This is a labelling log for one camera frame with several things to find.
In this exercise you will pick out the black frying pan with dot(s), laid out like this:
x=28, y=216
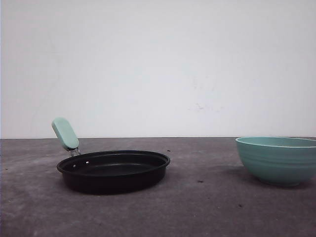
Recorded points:
x=107, y=172

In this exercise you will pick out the teal ceramic bowl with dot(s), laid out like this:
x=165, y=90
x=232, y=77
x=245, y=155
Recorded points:
x=282, y=161

